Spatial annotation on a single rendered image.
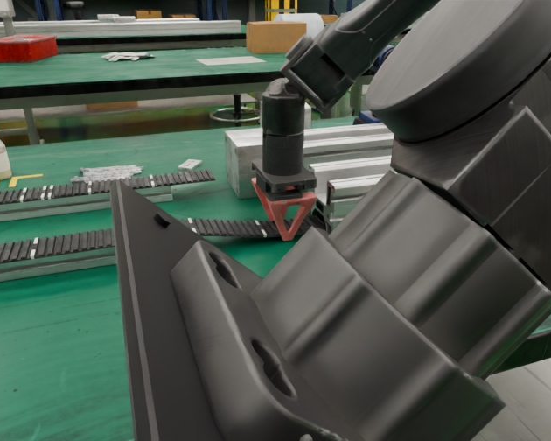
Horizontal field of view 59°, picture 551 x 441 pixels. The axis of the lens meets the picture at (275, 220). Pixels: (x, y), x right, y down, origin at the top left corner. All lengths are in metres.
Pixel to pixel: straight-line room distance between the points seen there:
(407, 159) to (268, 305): 0.07
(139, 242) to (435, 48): 0.12
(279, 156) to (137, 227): 0.46
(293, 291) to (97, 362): 0.39
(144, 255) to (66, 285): 0.48
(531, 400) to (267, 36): 2.14
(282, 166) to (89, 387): 0.35
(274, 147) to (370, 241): 0.50
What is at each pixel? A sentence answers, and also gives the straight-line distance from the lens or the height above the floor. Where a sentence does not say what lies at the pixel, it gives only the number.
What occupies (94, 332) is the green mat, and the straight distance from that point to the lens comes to 0.56.
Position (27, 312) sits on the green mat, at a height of 0.78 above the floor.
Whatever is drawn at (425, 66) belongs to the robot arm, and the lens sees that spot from 0.18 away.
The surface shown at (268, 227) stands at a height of 0.79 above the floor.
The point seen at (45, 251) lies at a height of 0.81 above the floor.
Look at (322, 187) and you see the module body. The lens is 0.74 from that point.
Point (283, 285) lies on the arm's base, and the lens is 0.16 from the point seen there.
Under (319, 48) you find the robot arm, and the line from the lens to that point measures 0.61.
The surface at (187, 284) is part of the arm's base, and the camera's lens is 0.16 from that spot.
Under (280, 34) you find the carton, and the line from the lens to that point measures 2.81.
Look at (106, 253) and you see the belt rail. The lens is 0.67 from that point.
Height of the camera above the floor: 1.11
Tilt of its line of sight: 26 degrees down
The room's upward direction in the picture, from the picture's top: straight up
